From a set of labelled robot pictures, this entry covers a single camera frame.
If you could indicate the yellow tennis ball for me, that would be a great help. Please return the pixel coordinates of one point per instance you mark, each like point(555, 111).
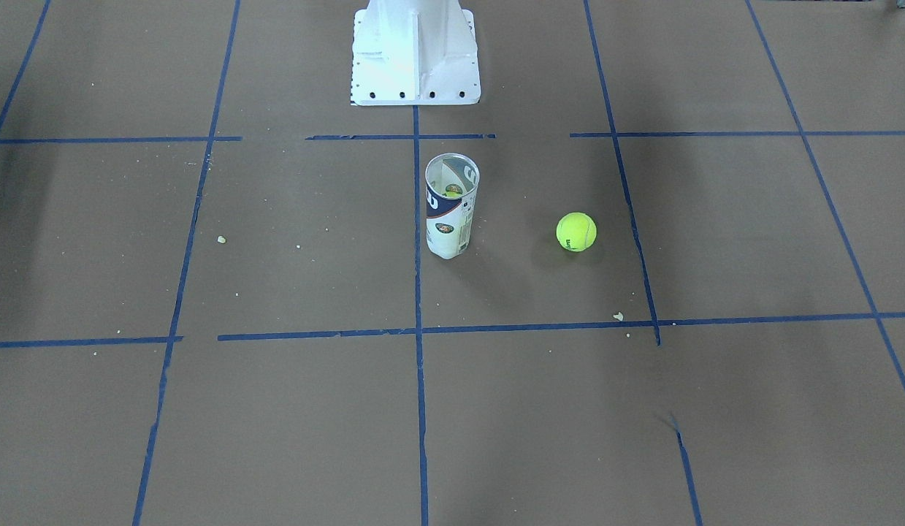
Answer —
point(576, 232)

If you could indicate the clear tennis ball can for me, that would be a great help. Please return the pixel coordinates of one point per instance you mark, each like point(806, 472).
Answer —
point(449, 221)

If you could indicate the tennis ball inside can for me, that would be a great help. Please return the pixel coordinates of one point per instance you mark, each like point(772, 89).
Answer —
point(453, 191)

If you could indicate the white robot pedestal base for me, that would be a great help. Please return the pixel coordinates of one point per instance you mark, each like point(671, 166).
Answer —
point(414, 52)

